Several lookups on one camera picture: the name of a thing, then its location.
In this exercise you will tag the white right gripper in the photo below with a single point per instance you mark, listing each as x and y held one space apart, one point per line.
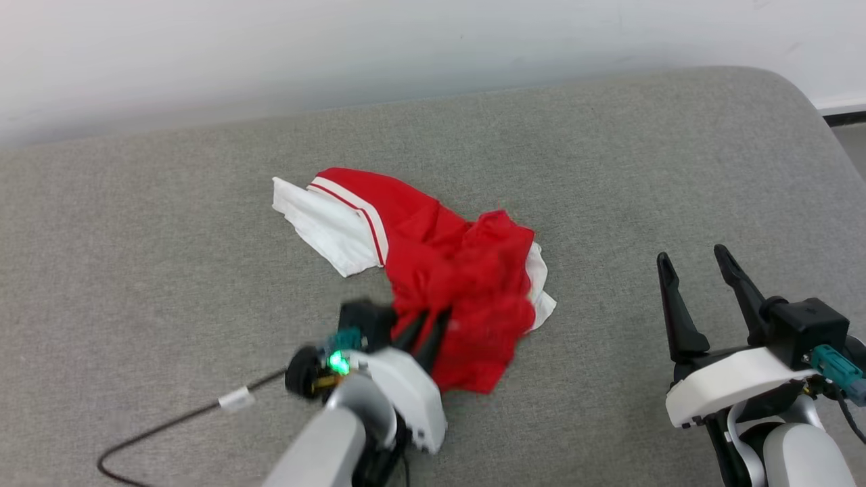
731 382

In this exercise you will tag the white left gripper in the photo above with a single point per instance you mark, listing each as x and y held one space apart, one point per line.
413 392

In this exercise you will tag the red and white shirt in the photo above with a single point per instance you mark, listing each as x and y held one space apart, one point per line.
467 270

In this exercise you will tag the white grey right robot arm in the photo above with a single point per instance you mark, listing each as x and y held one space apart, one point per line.
791 453

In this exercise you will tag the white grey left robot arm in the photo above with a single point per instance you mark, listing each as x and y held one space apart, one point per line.
331 439

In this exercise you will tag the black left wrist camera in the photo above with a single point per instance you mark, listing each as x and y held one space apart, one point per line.
365 323

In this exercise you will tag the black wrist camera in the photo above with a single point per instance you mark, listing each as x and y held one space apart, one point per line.
808 331
365 323

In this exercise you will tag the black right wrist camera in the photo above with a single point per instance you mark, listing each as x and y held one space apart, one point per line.
808 331

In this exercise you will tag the white wall baseboard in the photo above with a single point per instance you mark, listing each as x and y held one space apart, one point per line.
842 107

